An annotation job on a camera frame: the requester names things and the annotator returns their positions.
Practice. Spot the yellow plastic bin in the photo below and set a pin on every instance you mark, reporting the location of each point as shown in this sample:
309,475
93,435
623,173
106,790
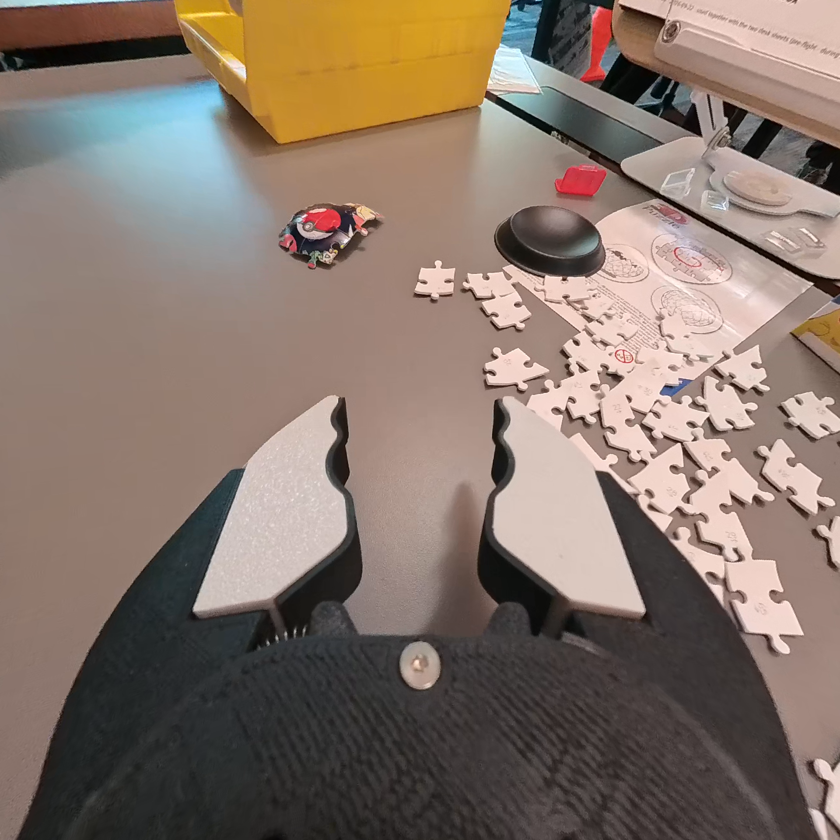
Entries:
367,85

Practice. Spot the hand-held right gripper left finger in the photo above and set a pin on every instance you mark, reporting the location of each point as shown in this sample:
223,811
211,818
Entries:
275,525

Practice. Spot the pile of white puzzle pieces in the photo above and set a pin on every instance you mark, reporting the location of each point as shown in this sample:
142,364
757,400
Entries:
663,479

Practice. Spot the clear plastic bag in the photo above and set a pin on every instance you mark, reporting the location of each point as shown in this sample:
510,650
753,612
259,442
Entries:
512,72

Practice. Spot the black dome puzzle stand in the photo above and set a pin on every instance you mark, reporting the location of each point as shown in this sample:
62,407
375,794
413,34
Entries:
548,236

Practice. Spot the white instruction sheet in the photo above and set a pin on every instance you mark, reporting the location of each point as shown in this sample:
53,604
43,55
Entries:
754,289

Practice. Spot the white monitor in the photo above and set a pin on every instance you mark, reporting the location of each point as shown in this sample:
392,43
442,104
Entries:
754,46

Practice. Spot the round white disc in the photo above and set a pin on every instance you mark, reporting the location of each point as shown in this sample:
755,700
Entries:
758,187

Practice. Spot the brown-edged table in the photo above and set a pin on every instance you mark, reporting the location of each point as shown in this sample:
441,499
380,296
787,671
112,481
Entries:
85,36

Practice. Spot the clear plastic piece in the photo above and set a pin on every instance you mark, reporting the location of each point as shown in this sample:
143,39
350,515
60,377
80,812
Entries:
715,201
794,239
679,184

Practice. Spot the orange cone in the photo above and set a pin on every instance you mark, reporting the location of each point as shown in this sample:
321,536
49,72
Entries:
600,39

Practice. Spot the red plastic part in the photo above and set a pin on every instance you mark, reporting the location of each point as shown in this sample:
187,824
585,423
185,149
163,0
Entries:
581,180

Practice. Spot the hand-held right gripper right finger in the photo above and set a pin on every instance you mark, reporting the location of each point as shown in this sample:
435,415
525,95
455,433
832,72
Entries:
564,525

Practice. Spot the silver monitor stand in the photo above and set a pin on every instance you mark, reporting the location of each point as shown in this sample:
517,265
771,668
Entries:
663,167

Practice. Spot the colourful curved puzzle ball section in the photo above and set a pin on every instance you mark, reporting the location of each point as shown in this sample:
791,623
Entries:
321,226

